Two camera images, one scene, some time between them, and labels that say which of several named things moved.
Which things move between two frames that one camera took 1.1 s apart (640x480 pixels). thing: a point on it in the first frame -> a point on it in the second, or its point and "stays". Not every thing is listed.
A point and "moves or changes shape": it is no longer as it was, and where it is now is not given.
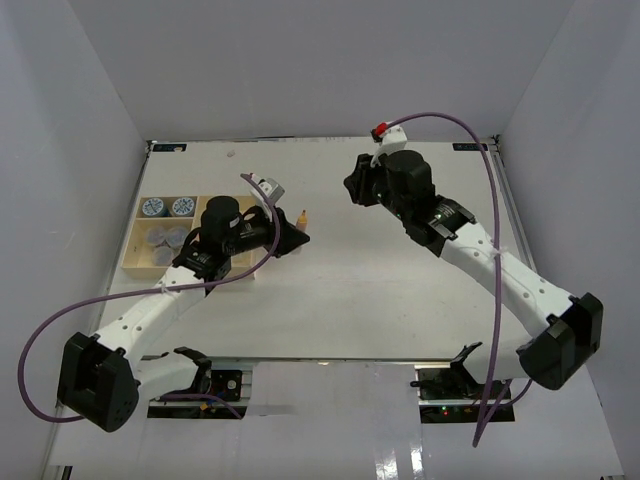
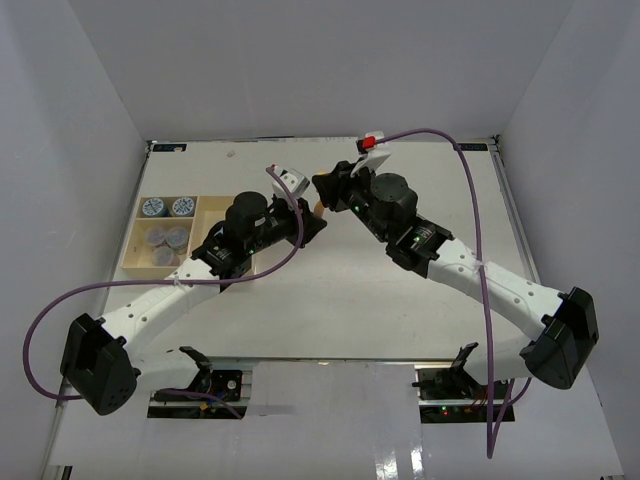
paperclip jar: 175,237 stays
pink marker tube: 302,221 moves or changes shape
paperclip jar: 155,235 stays
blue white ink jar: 183,206 stays
